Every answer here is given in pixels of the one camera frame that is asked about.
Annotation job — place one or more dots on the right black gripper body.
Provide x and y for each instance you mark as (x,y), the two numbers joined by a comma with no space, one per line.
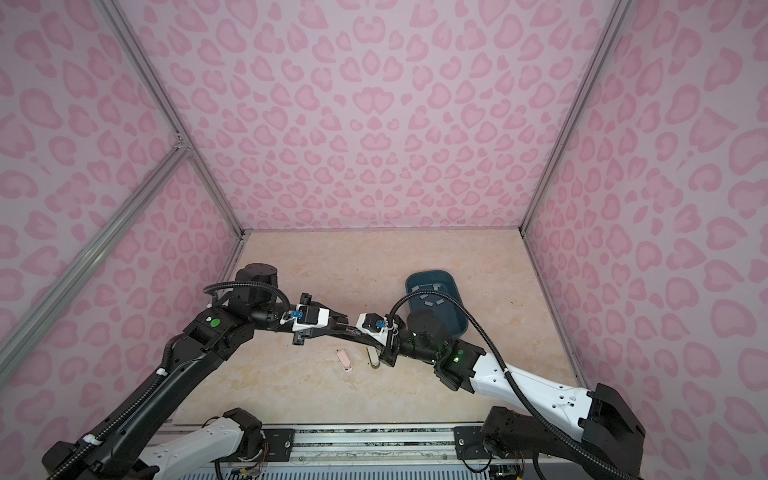
(405,346)

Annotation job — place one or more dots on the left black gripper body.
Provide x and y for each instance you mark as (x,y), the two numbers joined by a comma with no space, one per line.
(300,338)

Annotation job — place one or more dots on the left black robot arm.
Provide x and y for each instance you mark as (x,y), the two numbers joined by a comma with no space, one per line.
(251,302)

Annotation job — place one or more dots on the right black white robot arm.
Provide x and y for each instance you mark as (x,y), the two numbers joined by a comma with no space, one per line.
(594,428)

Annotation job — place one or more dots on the pink small stapler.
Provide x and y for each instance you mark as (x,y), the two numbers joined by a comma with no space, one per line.
(344,360)

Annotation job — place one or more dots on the teal plastic tray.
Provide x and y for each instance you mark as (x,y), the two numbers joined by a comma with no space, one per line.
(442,303)

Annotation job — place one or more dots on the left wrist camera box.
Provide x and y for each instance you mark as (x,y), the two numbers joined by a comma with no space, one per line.
(309,317)

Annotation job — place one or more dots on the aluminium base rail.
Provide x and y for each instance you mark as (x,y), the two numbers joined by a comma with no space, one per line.
(384,451)

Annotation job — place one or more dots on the aluminium frame diagonal bar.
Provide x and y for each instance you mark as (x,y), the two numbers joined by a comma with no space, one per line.
(38,320)

